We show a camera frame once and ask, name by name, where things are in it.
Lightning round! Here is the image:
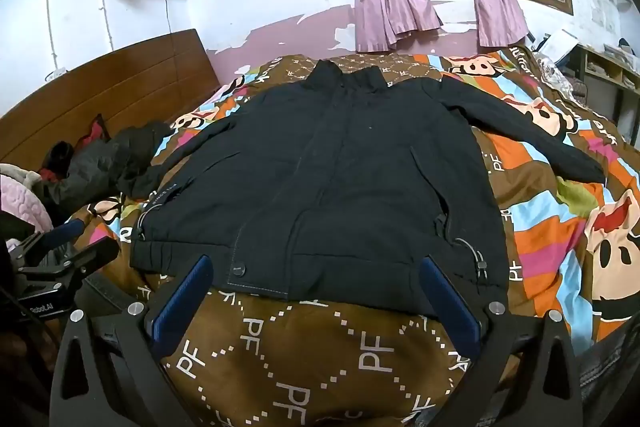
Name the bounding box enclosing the wooden headboard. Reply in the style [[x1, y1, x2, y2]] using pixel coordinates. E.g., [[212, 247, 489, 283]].
[[0, 28, 221, 172]]

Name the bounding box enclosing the black jacket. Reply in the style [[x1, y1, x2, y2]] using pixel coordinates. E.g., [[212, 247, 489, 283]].
[[117, 59, 608, 315]]

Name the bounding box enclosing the printed cartoon blanket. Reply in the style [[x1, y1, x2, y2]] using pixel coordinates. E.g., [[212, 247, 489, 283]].
[[65, 47, 640, 427]]

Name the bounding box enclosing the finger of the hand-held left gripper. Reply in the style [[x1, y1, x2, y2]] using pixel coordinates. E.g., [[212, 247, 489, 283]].
[[52, 237, 121, 280], [36, 219, 84, 254]]

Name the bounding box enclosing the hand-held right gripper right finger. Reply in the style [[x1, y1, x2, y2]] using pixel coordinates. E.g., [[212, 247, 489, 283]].
[[417, 255, 586, 427]]

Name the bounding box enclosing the pile of dark clothes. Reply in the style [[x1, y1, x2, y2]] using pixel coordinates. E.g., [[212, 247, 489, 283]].
[[37, 114, 173, 220]]

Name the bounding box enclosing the pink fluffy cushion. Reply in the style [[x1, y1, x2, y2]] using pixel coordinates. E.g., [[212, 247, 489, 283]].
[[0, 163, 55, 238]]

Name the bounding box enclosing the person's dark clothing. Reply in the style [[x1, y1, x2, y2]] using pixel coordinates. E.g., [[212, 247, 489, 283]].
[[575, 322, 640, 427]]

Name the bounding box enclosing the clear plastic bag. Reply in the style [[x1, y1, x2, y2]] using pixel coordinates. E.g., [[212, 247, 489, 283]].
[[537, 57, 588, 108]]

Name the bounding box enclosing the wooden shelf unit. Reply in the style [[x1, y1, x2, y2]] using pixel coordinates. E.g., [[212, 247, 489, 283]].
[[567, 42, 640, 128]]

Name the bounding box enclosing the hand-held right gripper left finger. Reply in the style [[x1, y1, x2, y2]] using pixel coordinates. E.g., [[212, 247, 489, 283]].
[[49, 254, 216, 427]]

